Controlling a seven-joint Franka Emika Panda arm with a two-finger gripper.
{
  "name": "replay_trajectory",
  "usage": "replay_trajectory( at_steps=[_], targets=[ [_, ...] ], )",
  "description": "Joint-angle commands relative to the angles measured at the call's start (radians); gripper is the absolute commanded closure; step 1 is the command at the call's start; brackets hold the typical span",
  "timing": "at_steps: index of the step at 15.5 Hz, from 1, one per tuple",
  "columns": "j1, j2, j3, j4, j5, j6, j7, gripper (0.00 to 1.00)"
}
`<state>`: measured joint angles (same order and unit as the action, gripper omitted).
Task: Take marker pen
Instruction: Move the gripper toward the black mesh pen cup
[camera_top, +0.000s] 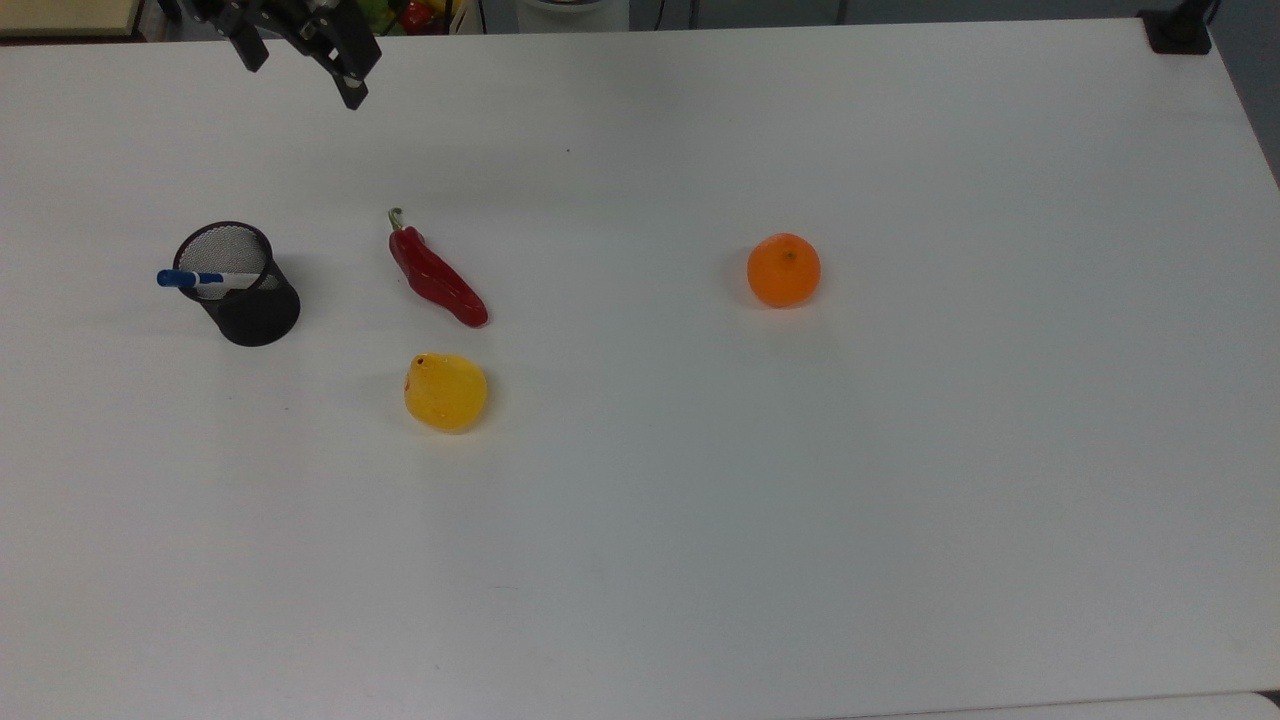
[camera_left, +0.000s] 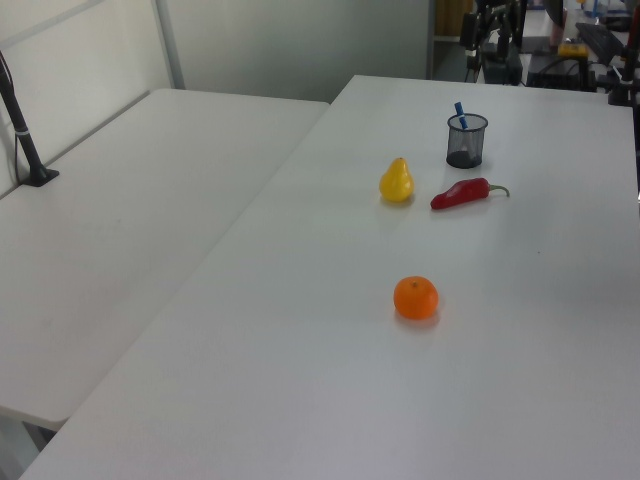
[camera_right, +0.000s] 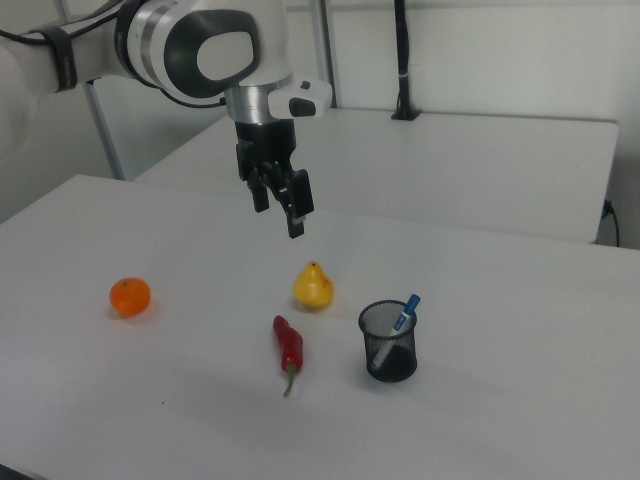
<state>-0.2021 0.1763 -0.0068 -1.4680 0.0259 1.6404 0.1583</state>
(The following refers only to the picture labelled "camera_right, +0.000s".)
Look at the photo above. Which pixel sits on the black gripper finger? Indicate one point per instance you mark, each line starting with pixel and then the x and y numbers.
pixel 260 197
pixel 300 192

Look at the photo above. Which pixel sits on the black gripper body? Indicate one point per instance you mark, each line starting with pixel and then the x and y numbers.
pixel 265 142

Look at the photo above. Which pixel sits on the blue white marker pen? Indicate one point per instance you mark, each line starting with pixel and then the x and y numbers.
pixel 406 314

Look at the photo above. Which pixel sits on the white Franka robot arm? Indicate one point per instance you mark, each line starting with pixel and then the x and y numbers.
pixel 150 40

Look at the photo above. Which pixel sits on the black mesh pen holder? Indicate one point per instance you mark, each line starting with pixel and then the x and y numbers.
pixel 392 357

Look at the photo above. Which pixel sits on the yellow pear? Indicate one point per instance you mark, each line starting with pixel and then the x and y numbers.
pixel 313 290

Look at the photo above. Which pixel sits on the red chili pepper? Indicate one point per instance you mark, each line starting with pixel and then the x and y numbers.
pixel 289 347

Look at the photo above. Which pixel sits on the orange mandarin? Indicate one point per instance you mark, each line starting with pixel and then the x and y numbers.
pixel 130 297

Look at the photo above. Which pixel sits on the black pole with base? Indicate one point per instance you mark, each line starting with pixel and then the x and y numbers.
pixel 402 50

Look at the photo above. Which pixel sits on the white partition frame post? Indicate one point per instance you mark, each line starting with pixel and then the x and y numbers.
pixel 325 50
pixel 106 135

